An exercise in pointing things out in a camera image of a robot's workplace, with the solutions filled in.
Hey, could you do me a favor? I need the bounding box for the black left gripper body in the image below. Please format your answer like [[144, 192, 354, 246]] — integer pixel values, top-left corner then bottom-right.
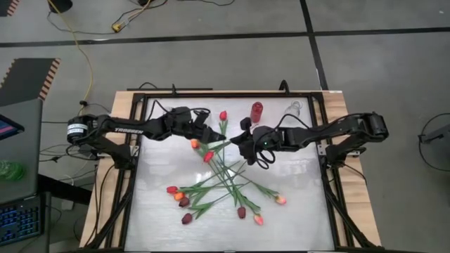
[[182, 109, 212, 142]]

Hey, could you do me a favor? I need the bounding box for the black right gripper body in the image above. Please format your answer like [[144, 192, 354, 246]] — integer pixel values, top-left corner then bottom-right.
[[240, 117, 264, 166]]

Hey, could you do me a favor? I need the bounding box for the red glass bottle vase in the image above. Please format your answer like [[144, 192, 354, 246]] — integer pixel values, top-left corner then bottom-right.
[[250, 101, 264, 124]]

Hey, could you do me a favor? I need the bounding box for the black flat bar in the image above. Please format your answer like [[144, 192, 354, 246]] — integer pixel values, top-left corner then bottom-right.
[[126, 86, 214, 92]]

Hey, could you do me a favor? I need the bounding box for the black desk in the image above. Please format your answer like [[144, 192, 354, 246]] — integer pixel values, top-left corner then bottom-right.
[[37, 174, 93, 207]]

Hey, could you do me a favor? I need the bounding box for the laptop with backlit keyboard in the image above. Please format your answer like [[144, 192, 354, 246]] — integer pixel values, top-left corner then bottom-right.
[[0, 98, 46, 247]]

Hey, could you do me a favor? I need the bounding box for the black foam mat striped edge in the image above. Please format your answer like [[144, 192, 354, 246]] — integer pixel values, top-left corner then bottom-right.
[[0, 58, 62, 108], [0, 0, 21, 18]]

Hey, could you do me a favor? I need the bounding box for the grey metal stand foot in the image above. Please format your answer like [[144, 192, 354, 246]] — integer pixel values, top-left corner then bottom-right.
[[420, 124, 450, 144]]

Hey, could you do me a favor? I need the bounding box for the black round stand base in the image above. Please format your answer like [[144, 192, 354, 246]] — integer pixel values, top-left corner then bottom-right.
[[47, 0, 74, 14]]

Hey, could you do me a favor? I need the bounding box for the small lit display screen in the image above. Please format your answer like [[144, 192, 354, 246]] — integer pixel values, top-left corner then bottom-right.
[[0, 114, 25, 141]]

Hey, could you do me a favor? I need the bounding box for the yellow floor cable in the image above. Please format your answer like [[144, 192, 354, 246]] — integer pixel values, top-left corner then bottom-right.
[[46, 0, 95, 141]]

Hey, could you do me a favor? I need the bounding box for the black cable with yellow plug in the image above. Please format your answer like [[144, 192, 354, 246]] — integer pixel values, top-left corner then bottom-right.
[[45, 0, 168, 36]]

